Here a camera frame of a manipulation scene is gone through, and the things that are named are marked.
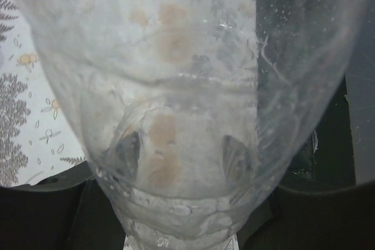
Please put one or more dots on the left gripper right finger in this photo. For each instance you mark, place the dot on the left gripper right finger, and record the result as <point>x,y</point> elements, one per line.
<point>302,213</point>

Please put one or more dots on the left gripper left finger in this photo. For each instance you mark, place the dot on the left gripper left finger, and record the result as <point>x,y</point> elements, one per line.
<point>65,211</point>

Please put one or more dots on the clear plastic bottle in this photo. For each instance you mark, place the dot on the clear plastic bottle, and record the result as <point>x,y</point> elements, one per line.
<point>189,112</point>

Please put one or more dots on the floral patterned table mat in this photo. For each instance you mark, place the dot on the floral patterned table mat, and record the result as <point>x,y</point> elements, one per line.
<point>36,140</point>

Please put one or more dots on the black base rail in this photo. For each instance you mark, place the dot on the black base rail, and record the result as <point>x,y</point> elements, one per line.
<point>331,130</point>

